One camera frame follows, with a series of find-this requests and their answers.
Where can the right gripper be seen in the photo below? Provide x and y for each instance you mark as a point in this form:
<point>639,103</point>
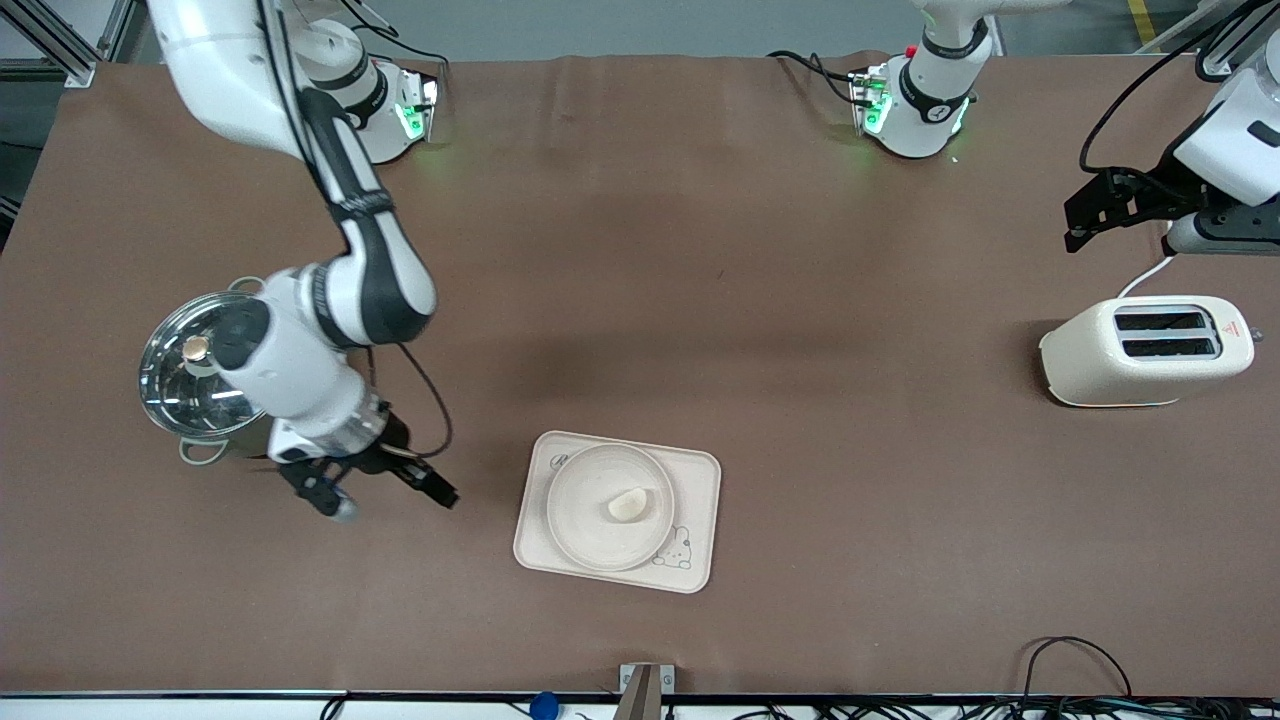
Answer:
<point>388,447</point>

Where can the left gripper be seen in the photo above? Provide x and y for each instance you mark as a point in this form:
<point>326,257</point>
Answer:
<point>1157,193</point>

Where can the round cream plate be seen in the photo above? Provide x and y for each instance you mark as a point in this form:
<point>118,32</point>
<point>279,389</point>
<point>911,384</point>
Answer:
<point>590,530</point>

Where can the white half-moon bun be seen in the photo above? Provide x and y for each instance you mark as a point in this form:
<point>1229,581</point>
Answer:
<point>628,505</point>

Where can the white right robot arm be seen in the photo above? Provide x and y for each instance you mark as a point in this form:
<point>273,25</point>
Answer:
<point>380,280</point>

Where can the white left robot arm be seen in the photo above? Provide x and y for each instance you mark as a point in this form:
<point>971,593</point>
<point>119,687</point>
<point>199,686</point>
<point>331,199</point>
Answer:
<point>920,110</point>

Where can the cream rabbit print tray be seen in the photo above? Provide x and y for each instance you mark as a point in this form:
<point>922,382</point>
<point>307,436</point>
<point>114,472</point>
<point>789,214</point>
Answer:
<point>695,530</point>

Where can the cream two-slot toaster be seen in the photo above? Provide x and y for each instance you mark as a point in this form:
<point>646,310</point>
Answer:
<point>1100,365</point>

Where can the grey electric cooking pot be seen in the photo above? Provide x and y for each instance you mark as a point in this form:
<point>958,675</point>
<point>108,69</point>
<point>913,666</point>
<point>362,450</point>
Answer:
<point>200,450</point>

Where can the glass pot lid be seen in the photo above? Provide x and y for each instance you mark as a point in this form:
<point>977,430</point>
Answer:
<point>180,400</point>

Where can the small blue round object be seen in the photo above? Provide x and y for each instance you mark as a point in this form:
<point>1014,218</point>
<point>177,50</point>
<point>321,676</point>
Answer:
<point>543,707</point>

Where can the brown table mat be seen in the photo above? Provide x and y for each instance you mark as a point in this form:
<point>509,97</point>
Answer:
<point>900,600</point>

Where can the aluminium frame post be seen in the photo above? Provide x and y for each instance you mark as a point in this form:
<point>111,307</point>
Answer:
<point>1213,58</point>
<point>60,55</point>

